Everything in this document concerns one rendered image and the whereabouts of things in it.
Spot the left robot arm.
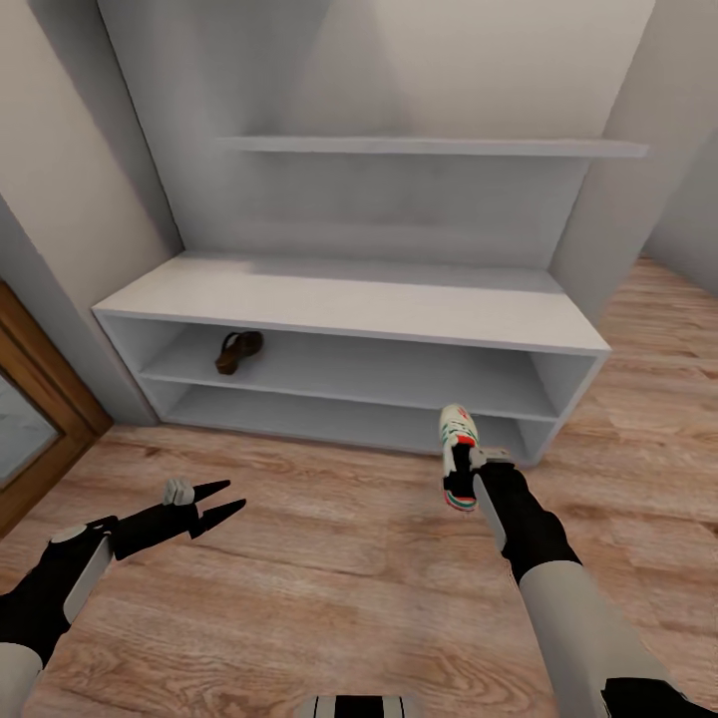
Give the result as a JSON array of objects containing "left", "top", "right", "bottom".
[{"left": 0, "top": 475, "right": 246, "bottom": 718}]

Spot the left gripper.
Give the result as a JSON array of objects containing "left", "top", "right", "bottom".
[{"left": 138, "top": 480, "right": 246, "bottom": 549}]

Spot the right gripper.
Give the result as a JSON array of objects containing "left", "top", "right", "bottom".
[{"left": 443, "top": 470, "right": 482, "bottom": 499}]

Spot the sandal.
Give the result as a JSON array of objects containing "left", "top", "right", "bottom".
[{"left": 214, "top": 330, "right": 262, "bottom": 376}]

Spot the gym shoe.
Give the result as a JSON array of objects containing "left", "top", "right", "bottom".
[{"left": 440, "top": 404, "right": 479, "bottom": 512}]

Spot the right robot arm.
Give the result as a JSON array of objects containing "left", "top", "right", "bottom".
[{"left": 443, "top": 448, "right": 718, "bottom": 718}]

